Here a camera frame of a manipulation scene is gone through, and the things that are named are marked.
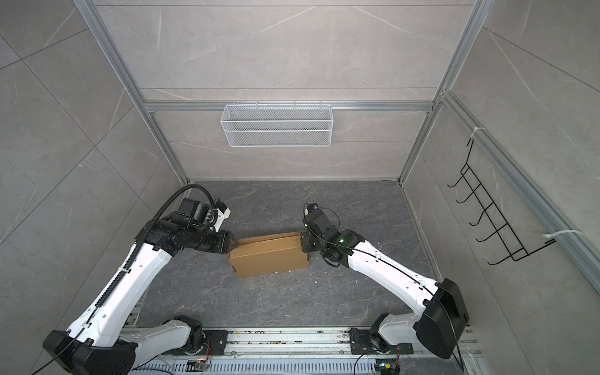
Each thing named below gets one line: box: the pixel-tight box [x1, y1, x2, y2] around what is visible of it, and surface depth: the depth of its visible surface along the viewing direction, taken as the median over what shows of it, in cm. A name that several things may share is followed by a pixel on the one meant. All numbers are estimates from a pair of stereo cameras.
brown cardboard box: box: [228, 231, 311, 278], surface depth 80 cm
